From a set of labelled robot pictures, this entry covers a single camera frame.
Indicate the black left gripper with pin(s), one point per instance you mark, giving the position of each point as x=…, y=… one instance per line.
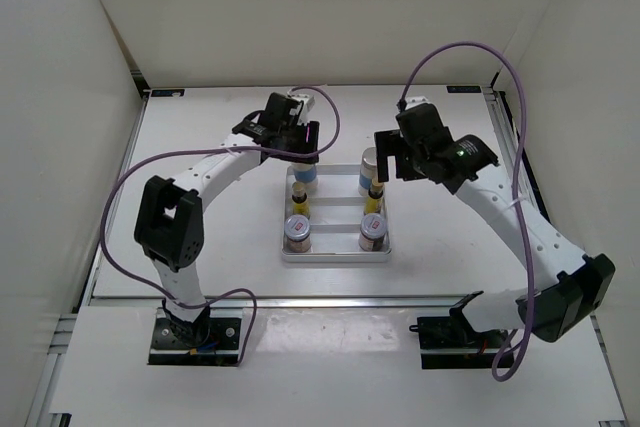
x=301, y=128

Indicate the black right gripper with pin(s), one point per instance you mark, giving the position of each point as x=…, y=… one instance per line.
x=388, y=144

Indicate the blue label jar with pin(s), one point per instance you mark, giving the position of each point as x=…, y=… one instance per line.
x=306, y=174
x=368, y=170

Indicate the wooden cap yellow bottle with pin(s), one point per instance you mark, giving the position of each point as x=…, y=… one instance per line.
x=374, y=199
x=300, y=200

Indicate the white lid spice jar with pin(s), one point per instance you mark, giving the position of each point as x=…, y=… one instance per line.
x=297, y=231
x=373, y=231

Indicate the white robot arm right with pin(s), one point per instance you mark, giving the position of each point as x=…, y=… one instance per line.
x=564, y=284

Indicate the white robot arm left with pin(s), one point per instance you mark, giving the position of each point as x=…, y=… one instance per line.
x=170, y=221

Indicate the white divided tray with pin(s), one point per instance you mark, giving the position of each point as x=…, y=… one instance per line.
x=336, y=210

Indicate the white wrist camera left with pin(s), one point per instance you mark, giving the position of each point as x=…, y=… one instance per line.
x=308, y=100

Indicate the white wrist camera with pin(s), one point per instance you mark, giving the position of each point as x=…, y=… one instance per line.
x=308, y=100
x=411, y=101

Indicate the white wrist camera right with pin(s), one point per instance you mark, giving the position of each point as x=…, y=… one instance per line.
x=411, y=101

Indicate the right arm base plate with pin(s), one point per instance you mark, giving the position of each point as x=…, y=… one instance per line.
x=449, y=342

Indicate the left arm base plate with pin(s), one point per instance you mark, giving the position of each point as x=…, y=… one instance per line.
x=209, y=341

